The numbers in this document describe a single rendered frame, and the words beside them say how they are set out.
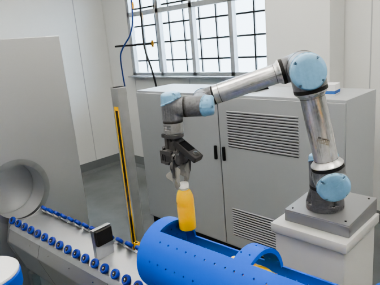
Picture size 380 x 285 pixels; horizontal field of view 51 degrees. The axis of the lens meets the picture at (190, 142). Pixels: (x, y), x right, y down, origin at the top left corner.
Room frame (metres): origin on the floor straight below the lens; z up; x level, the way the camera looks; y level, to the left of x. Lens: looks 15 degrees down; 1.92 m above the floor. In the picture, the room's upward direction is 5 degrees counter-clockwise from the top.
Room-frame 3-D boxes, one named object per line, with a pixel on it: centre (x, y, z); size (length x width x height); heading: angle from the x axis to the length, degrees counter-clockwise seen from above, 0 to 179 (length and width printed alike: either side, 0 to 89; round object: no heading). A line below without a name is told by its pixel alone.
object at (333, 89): (2.85, -0.96, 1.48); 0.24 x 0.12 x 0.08; 53
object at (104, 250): (1.75, 0.46, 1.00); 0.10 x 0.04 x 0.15; 137
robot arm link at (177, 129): (1.44, 0.06, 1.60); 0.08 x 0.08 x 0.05
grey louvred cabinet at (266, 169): (3.44, -0.43, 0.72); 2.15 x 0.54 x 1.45; 45
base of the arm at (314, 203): (1.51, -0.53, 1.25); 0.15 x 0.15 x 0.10
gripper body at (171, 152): (1.45, 0.06, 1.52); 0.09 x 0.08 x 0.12; 47
